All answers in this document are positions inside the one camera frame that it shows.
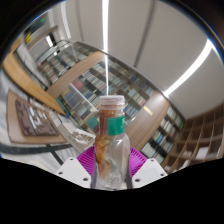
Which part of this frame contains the tall wooden library bookshelf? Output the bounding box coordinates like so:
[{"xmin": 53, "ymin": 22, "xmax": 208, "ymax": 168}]
[{"xmin": 33, "ymin": 39, "xmax": 186, "ymax": 164}]

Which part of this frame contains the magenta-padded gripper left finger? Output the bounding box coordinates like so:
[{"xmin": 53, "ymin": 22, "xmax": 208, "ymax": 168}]
[{"xmin": 54, "ymin": 145, "xmax": 98, "ymax": 189}]

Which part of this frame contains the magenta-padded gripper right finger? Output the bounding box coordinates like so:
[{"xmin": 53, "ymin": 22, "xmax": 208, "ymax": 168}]
[{"xmin": 127, "ymin": 146, "xmax": 168, "ymax": 189}]

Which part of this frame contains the open wooden cubby shelf unit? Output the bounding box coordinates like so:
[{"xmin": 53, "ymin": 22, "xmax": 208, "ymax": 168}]
[{"xmin": 164, "ymin": 104, "xmax": 224, "ymax": 175}]

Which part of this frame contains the beige wooden building model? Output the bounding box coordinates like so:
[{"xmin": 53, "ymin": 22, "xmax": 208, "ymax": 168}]
[{"xmin": 58, "ymin": 114, "xmax": 98, "ymax": 153}]

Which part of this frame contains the brown building model on board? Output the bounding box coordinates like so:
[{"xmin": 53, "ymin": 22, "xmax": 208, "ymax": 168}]
[{"xmin": 6, "ymin": 89, "xmax": 68, "ymax": 145}]

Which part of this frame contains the clear green-labelled plastic bottle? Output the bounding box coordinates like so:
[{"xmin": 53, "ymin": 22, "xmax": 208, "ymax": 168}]
[{"xmin": 94, "ymin": 94, "xmax": 132, "ymax": 190}]

